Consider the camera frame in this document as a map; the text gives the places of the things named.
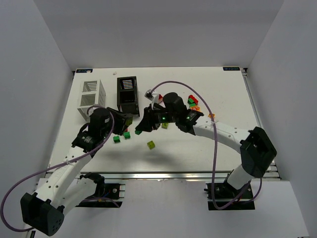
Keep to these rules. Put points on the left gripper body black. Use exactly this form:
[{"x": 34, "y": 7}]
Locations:
[{"x": 120, "y": 119}]

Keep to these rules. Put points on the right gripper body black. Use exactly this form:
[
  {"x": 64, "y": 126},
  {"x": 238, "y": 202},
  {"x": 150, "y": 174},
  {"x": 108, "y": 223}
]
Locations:
[{"x": 152, "y": 117}]

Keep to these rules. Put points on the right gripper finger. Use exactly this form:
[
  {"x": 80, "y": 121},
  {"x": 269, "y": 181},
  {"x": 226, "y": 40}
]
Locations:
[
  {"x": 157, "y": 108},
  {"x": 146, "y": 124}
]

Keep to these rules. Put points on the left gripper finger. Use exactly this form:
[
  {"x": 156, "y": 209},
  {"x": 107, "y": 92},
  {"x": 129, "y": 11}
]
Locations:
[
  {"x": 118, "y": 114},
  {"x": 120, "y": 127}
]

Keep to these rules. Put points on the lime green small brick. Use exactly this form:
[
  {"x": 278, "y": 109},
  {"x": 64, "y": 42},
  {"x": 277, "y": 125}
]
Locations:
[{"x": 165, "y": 125}]

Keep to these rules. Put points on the green and yellow brick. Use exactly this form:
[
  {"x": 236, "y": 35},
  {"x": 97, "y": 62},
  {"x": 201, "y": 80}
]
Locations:
[{"x": 129, "y": 122}]

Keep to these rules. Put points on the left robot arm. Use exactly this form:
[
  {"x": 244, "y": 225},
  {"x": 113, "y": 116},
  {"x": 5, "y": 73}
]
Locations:
[{"x": 46, "y": 208}]

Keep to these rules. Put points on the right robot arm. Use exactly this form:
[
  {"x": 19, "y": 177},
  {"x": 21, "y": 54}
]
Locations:
[{"x": 254, "y": 146}]

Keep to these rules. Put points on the red rounded flower brick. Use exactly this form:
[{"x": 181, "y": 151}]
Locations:
[{"x": 160, "y": 98}]

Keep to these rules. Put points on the green small brick right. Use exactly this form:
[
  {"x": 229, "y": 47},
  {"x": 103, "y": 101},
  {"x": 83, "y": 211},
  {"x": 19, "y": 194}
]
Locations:
[{"x": 127, "y": 135}]

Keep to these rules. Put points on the green small brick left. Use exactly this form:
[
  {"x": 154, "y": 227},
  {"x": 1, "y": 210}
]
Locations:
[{"x": 116, "y": 139}]

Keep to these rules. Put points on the lime green flat brick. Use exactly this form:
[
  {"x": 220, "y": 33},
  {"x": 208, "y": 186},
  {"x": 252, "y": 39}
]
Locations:
[{"x": 151, "y": 145}]

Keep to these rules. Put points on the black slotted container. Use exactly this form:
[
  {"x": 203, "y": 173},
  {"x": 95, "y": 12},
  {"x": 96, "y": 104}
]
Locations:
[{"x": 127, "y": 95}]

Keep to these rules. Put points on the red and green brick stack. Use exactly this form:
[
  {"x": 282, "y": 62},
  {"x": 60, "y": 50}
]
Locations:
[{"x": 192, "y": 101}]

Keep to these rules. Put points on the yellow orange-slice round brick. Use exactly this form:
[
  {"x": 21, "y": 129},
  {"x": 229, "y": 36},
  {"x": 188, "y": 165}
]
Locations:
[{"x": 195, "y": 108}]

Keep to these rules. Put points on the white slotted container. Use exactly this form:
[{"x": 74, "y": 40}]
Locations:
[{"x": 91, "y": 93}]

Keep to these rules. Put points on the blue label right corner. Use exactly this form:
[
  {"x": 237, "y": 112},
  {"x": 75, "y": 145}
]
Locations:
[{"x": 231, "y": 68}]

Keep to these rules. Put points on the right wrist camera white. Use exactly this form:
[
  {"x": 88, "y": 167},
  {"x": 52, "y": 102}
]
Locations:
[{"x": 153, "y": 96}]

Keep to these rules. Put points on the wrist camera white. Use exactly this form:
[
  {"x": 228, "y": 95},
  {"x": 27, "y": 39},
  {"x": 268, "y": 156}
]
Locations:
[
  {"x": 153, "y": 96},
  {"x": 89, "y": 112}
]

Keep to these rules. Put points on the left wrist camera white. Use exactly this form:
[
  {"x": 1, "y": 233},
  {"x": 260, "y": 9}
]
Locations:
[{"x": 89, "y": 112}]

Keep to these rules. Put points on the aluminium table rail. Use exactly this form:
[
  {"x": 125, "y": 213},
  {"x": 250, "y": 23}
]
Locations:
[{"x": 268, "y": 175}]

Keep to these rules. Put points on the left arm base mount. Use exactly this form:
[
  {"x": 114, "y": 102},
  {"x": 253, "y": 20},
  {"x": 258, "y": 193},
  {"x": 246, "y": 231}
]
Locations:
[{"x": 108, "y": 194}]

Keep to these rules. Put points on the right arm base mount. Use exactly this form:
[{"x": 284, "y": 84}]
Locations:
[{"x": 223, "y": 195}]

